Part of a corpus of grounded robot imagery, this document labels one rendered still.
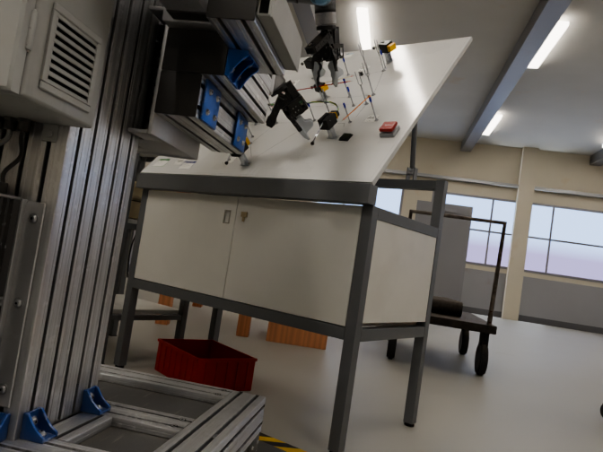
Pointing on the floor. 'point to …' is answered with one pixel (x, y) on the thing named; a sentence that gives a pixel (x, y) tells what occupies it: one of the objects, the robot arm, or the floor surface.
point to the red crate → (205, 363)
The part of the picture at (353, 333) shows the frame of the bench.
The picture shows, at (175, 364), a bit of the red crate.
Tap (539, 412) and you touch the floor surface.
